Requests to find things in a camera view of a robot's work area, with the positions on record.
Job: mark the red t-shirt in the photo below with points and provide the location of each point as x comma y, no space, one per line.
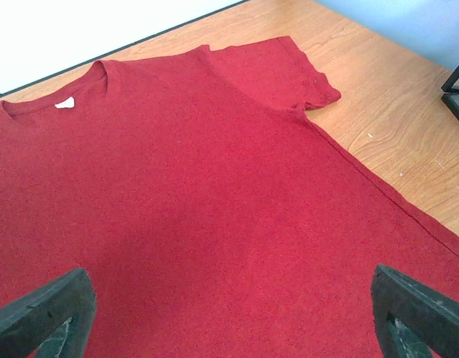
213,218

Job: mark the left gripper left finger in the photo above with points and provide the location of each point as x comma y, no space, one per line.
54,320

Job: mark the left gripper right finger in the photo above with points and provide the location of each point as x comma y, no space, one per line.
410,318

